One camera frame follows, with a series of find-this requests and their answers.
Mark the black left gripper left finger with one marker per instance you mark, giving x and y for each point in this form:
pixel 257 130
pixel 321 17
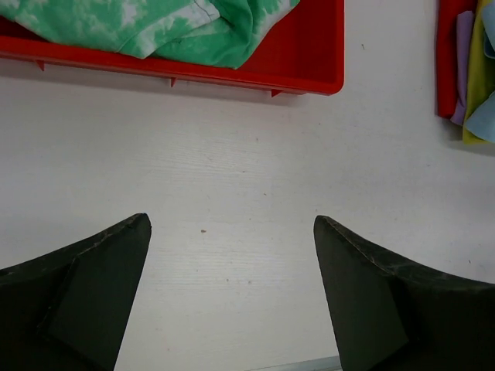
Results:
pixel 69 309

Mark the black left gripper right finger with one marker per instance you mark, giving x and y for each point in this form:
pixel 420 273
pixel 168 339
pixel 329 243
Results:
pixel 391 313

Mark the green tie-dye trousers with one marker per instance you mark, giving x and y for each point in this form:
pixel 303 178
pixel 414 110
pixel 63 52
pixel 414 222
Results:
pixel 211 33

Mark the red folded cloth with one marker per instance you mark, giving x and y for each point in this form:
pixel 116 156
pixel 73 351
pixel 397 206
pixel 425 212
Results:
pixel 446 54

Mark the yellow folded cloth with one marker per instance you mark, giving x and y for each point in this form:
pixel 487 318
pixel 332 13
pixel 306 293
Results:
pixel 477 85

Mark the red plastic bin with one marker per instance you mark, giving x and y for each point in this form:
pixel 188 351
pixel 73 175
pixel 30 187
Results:
pixel 302 54

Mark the purple folded cloth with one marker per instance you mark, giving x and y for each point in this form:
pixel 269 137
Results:
pixel 464 29

